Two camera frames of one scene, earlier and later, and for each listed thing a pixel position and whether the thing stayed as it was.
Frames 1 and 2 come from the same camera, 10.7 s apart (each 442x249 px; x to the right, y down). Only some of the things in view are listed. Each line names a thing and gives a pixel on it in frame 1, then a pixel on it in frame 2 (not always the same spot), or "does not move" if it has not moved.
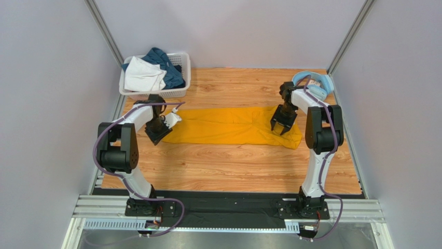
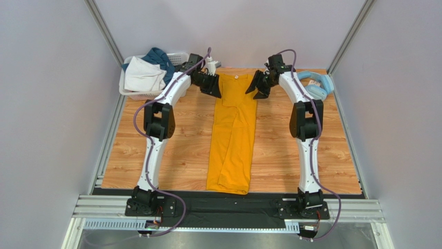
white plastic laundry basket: (181, 59) does not move
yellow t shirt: (248, 125) to (233, 136)
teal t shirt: (173, 79) does not move
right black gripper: (284, 118) to (264, 81)
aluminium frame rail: (354, 210) does not move
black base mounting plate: (220, 209) does not move
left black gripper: (156, 137) to (213, 89)
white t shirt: (142, 76) does not move
